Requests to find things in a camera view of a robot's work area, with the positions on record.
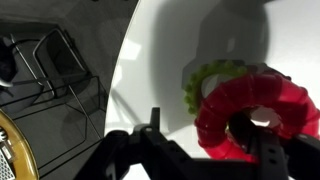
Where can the yellow rimmed round object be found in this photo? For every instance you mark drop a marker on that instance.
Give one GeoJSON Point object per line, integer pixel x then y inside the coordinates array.
{"type": "Point", "coordinates": [23, 156]}

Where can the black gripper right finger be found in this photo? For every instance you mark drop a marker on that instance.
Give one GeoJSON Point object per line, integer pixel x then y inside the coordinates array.
{"type": "Point", "coordinates": [266, 150]}

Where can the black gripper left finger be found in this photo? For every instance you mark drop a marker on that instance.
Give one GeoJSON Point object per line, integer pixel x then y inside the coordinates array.
{"type": "Point", "coordinates": [155, 116]}

